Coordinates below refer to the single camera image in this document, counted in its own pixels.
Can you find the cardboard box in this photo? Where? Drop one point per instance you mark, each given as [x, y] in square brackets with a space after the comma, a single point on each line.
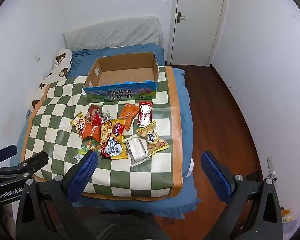
[120, 76]

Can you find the green candy packet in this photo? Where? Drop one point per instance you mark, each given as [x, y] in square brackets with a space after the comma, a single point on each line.
[90, 147]

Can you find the clear white snack packet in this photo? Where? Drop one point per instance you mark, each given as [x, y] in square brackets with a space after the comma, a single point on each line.
[137, 151]

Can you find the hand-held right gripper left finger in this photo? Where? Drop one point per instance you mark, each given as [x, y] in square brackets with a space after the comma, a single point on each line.
[82, 175]

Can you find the green white checkered mat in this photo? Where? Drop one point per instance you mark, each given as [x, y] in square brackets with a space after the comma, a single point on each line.
[65, 120]

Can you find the white bear-print pillow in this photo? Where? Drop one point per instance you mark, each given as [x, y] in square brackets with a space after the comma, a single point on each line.
[61, 65]

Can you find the white cloth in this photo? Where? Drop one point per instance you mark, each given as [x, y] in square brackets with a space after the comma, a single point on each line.
[190, 167]

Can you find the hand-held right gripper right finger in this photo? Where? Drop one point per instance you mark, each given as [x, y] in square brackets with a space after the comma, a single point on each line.
[215, 177]

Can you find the white door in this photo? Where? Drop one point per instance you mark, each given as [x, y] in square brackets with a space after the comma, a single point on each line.
[197, 30]

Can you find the yellow panda snack packet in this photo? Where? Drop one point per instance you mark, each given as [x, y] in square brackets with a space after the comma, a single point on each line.
[79, 125]

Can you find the small silver candy wrapper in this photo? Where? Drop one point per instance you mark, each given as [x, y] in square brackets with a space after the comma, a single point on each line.
[106, 117]

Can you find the small yellow plastic items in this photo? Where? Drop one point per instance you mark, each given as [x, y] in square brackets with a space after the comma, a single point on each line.
[287, 212]

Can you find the small silver green packet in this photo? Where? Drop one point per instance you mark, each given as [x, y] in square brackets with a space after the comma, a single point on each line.
[78, 157]

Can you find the yellow peanut snack packet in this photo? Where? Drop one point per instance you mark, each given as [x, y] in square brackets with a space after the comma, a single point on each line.
[153, 140]

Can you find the red crown-print snack packet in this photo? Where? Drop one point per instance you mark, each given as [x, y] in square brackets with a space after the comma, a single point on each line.
[97, 120]

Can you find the blue bed sheet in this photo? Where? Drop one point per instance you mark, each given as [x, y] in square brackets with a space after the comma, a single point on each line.
[185, 110]

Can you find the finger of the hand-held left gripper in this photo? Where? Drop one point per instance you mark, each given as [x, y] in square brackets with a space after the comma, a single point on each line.
[5, 153]
[35, 162]

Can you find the yellow red noodle packet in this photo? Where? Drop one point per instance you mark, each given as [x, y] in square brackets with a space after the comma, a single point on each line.
[113, 142]

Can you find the person's left forearm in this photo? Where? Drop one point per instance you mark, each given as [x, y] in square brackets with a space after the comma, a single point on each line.
[8, 220]

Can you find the orange snack packet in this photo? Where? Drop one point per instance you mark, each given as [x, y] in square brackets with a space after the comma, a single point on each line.
[91, 132]
[128, 113]

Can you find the red white snack packet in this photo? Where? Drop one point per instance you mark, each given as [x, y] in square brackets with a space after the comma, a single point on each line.
[145, 115]

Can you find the brown snack packet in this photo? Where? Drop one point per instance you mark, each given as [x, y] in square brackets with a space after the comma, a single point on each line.
[93, 111]

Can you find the grey pillow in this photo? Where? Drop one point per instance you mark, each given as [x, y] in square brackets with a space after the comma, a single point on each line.
[115, 33]

